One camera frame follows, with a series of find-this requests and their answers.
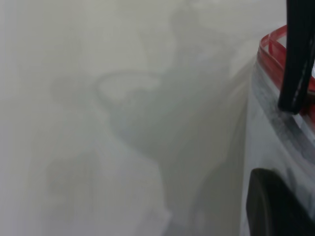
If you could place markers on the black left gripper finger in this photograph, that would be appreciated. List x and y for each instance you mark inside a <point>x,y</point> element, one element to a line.
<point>273,209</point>

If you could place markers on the clear zip bag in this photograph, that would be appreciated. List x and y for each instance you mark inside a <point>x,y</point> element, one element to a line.
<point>270,137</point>

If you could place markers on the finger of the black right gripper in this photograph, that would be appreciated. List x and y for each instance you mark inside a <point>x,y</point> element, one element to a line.
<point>297,49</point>

